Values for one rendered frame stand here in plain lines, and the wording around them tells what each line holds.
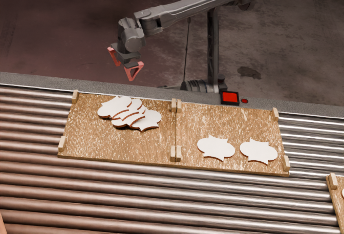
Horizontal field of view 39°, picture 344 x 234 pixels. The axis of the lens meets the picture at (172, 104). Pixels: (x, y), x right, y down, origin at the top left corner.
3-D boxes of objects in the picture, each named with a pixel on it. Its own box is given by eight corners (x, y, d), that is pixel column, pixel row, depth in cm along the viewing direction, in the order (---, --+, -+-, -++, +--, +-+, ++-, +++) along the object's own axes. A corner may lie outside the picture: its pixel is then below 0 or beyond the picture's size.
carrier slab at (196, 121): (175, 104, 198) (176, 101, 197) (274, 113, 200) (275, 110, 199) (174, 167, 171) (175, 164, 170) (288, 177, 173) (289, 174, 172)
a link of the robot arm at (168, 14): (252, -7, 173) (250, -35, 166) (259, 0, 169) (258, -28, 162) (140, 34, 166) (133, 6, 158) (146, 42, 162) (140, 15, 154)
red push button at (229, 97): (221, 94, 207) (222, 91, 207) (235, 96, 208) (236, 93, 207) (222, 103, 203) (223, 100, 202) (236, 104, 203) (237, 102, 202)
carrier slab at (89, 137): (74, 95, 196) (74, 92, 195) (175, 104, 198) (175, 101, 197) (57, 157, 169) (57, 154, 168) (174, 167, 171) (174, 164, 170)
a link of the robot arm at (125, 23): (133, 15, 161) (116, 16, 159) (138, 25, 156) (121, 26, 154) (132, 33, 165) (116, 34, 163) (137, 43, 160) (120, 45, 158)
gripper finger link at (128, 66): (125, 86, 165) (127, 64, 159) (115, 75, 170) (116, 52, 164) (143, 81, 169) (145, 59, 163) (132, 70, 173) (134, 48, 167)
